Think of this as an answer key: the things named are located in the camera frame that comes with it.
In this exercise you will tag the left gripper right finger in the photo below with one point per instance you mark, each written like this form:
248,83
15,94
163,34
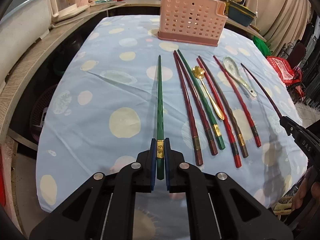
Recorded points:
218,207

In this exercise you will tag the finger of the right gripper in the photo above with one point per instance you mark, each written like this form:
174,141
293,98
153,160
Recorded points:
304,139

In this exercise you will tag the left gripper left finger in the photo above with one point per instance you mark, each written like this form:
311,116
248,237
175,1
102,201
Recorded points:
103,206

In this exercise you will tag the dark purple chopstick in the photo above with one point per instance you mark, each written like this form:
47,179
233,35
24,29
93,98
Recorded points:
264,91

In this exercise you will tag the brown chopstick gold band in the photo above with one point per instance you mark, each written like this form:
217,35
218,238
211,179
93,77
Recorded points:
235,130

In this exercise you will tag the green chopstick gold band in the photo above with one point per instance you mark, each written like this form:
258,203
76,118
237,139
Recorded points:
160,120

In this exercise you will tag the right hand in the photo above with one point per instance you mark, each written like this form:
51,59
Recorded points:
303,189

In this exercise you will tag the dark red chopstick far left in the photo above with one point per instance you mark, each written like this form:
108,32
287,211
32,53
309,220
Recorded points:
192,123

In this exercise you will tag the dark red chopstick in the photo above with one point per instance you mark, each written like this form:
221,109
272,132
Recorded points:
201,112
192,123

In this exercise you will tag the red plastic bag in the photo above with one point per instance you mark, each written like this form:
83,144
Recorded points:
287,75

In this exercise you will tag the bright red chopstick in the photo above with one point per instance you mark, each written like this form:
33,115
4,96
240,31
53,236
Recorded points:
206,82

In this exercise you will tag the green plastic bag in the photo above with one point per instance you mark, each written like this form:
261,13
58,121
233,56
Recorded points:
261,46

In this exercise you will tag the white ceramic spoon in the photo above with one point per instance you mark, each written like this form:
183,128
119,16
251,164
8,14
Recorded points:
233,70

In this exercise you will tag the blue polka dot tablecloth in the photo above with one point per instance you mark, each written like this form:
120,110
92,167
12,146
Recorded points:
103,112

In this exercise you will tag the gold flower spoon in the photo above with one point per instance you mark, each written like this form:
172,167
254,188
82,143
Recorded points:
198,72

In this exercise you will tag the beige curtain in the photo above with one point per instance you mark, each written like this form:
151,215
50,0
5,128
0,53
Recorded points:
280,21

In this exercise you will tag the blue green rectangular dish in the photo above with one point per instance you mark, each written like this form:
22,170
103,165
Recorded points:
240,14

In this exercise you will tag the pink perforated utensil basket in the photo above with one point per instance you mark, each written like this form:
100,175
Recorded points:
192,21

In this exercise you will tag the white plastic tub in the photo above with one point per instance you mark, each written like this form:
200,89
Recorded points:
23,23

